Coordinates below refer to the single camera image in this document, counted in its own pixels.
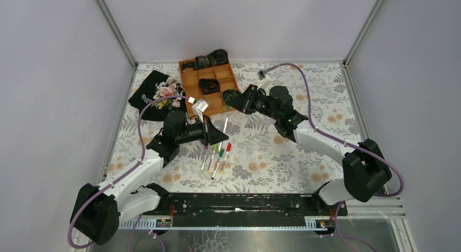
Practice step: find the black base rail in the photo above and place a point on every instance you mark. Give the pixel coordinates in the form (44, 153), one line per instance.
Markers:
(244, 210)

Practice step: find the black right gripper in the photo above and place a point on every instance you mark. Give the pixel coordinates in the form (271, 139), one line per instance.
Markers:
(250, 101)

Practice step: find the rolled dark tie right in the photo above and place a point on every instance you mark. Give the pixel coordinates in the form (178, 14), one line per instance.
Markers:
(229, 94)

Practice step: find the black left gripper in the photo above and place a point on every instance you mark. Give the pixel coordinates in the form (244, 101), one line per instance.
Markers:
(207, 132)

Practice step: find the dark tie back left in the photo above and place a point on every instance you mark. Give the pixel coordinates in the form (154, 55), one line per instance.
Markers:
(199, 62)

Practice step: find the floral patterned table cover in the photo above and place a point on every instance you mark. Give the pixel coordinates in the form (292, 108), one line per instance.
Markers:
(260, 160)

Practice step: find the rolled dark tie centre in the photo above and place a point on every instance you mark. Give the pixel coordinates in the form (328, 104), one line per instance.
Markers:
(209, 86)

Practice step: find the aluminium frame rail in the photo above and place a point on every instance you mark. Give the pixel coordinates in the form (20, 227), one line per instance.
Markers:
(115, 30)

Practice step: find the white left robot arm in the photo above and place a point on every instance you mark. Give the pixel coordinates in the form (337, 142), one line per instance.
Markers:
(100, 209)

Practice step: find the rolled dark tie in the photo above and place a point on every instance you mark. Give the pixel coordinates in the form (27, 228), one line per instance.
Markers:
(209, 86)
(219, 57)
(229, 94)

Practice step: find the rolled dark tie back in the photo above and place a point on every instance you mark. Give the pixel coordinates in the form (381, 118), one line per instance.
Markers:
(219, 57)

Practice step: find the black floral cloth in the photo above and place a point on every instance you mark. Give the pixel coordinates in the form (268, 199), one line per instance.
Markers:
(157, 86)

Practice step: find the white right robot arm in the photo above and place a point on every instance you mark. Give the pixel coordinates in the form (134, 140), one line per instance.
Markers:
(364, 170)

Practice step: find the wooden compartment tray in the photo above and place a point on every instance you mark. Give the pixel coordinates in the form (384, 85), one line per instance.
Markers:
(224, 74)

